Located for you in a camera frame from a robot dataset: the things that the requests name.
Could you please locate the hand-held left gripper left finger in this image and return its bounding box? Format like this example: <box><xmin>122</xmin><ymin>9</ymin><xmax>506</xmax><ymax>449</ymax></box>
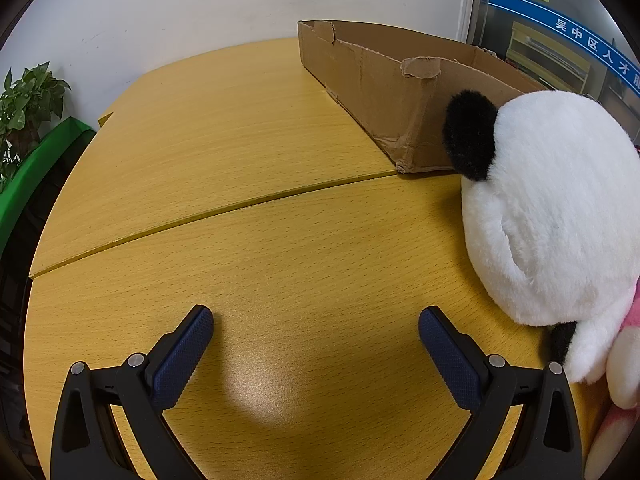
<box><xmin>50</xmin><ymin>304</ymin><xmax>215</xmax><ymax>480</ymax></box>

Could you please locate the blue window sign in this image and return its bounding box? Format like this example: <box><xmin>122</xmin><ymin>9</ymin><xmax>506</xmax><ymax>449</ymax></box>
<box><xmin>487</xmin><ymin>0</ymin><xmax>640</xmax><ymax>97</ymax></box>

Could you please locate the green potted plant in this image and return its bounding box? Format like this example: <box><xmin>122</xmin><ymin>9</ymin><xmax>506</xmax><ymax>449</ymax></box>
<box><xmin>0</xmin><ymin>61</ymin><xmax>72</xmax><ymax>193</ymax></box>

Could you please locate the brown cardboard box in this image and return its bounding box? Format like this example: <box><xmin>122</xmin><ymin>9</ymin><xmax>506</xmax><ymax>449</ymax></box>
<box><xmin>298</xmin><ymin>20</ymin><xmax>556</xmax><ymax>175</ymax></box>

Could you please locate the pink plush toy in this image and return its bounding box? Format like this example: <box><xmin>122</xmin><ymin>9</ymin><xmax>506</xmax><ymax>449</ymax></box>
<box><xmin>582</xmin><ymin>280</ymin><xmax>640</xmax><ymax>480</ymax></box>

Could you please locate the white panda plush toy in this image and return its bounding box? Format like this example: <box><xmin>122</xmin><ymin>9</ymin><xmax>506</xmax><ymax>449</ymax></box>
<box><xmin>442</xmin><ymin>89</ymin><xmax>640</xmax><ymax>386</ymax></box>

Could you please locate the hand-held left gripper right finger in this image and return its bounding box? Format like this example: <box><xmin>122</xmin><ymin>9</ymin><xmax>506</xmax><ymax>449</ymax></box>
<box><xmin>419</xmin><ymin>306</ymin><xmax>585</xmax><ymax>480</ymax></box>

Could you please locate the green hoop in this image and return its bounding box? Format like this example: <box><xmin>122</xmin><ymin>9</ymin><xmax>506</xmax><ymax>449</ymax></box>
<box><xmin>0</xmin><ymin>116</ymin><xmax>97</xmax><ymax>256</ymax></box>

